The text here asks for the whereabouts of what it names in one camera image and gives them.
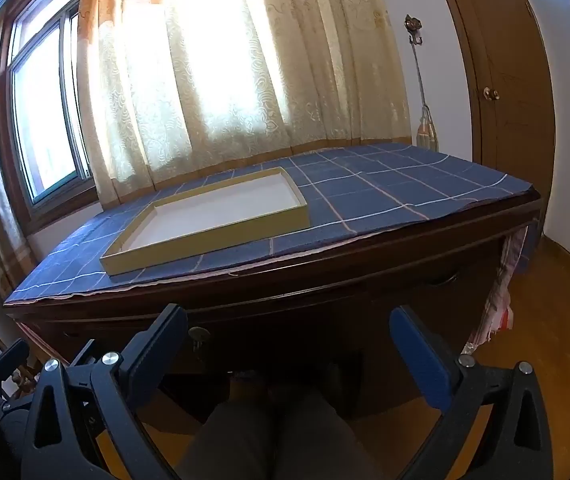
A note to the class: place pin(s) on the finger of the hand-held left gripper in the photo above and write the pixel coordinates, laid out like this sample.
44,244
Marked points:
10,365
84,352

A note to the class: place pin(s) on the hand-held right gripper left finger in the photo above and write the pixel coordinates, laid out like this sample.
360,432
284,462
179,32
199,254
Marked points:
162,345

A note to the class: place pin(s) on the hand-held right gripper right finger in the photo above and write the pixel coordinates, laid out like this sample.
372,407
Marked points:
422,360

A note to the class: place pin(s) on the wide wooden drawer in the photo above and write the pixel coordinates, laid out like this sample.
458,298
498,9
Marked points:
275,330

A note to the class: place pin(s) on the yellow cardboard tray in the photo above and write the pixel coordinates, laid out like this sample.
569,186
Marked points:
215,210

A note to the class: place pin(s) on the brass drawer lock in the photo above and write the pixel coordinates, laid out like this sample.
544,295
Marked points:
197,332

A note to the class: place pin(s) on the small wooden drawer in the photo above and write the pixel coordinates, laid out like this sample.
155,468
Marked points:
455,305
115,330

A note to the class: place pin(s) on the pink striped cloth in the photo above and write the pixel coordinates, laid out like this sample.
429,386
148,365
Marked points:
502,290

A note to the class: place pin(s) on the dark wooden dresser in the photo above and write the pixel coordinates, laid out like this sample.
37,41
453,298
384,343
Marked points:
315,300

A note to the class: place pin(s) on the blue checked tablecloth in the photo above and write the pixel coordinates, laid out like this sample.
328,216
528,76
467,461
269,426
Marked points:
365,195

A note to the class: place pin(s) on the wood-framed window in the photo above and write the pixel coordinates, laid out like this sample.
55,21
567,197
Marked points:
40,125

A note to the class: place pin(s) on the brass door knob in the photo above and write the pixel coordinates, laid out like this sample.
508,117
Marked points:
490,93

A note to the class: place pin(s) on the brown wooden door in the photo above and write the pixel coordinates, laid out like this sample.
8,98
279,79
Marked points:
510,60

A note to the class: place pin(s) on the metal curtain tieback hook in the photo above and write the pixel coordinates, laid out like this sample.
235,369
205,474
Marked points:
413,24

